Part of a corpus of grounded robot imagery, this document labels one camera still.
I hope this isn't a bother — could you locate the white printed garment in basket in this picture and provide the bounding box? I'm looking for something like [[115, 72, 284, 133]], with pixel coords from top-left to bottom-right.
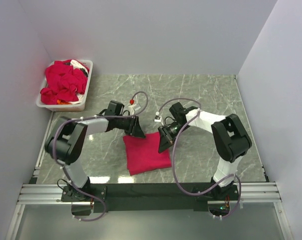
[[64, 59, 89, 77]]

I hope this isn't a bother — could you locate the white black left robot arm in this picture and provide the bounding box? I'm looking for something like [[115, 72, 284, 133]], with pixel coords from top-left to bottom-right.
[[45, 100, 146, 201]]

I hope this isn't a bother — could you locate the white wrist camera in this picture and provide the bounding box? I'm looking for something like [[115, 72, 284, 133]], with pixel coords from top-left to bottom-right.
[[128, 99, 142, 115], [154, 112, 163, 124]]

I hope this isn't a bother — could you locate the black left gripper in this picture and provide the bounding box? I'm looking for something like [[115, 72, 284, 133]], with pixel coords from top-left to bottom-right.
[[115, 114, 146, 139]]

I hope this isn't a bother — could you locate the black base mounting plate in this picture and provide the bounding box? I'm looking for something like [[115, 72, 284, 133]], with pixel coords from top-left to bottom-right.
[[61, 182, 239, 216]]

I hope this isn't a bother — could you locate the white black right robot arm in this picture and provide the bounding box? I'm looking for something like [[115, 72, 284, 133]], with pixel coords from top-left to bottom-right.
[[158, 102, 252, 200]]

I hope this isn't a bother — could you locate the red t shirt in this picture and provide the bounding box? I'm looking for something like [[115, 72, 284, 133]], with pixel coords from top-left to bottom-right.
[[123, 132, 171, 176]]

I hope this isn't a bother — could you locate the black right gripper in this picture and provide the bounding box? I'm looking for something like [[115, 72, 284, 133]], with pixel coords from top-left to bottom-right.
[[158, 121, 189, 154]]

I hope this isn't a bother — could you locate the red clothes pile in basket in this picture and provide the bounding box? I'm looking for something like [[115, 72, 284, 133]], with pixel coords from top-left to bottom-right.
[[40, 59, 89, 105]]

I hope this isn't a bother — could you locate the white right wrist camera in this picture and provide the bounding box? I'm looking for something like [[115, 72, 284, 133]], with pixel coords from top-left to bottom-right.
[[154, 112, 163, 124]]

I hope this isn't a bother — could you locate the aluminium rail frame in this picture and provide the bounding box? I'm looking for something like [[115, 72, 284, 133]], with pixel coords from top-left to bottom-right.
[[6, 161, 293, 240]]

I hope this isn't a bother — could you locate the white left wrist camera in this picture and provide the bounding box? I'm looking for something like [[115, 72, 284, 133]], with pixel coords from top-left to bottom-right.
[[128, 99, 142, 115]]

